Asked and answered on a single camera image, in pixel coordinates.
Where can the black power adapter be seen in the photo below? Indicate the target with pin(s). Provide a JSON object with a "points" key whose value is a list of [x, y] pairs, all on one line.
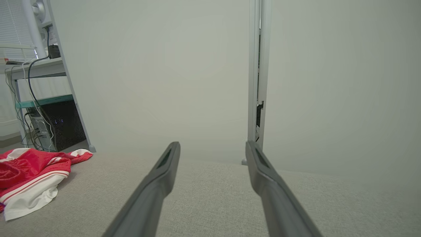
{"points": [[54, 52]]}

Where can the red shorts with white stripe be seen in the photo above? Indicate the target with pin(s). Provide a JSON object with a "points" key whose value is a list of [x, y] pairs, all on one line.
{"points": [[11, 174]]}

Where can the white window blinds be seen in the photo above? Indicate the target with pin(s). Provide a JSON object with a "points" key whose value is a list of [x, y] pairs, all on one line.
{"points": [[13, 26]]}

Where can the white round device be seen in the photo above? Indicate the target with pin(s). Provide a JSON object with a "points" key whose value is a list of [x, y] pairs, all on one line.
{"points": [[41, 8]]}

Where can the teal shelf board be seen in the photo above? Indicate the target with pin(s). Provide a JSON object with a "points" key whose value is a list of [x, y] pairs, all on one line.
{"points": [[49, 99]]}

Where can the white round pole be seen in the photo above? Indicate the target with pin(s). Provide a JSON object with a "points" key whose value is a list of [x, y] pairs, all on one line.
{"points": [[33, 29]]}

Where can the grey partition post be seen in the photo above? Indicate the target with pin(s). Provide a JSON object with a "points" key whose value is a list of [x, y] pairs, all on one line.
{"points": [[253, 65]]}

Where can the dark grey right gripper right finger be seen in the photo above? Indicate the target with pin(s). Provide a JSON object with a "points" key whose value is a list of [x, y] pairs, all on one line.
{"points": [[279, 204]]}

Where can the black computer tower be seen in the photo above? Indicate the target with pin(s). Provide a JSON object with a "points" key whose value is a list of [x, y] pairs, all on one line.
{"points": [[67, 125]]}

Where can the red and white striped jersey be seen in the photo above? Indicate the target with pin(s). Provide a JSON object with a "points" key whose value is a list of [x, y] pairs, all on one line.
{"points": [[36, 194]]}

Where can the grey metal partition frame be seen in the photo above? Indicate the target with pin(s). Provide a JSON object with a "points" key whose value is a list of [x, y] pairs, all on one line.
{"points": [[70, 85]]}

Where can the white desk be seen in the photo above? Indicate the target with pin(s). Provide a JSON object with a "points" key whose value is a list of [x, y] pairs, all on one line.
{"points": [[42, 67]]}

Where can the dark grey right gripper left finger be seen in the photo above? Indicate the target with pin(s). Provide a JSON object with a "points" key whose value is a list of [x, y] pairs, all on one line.
{"points": [[154, 194]]}

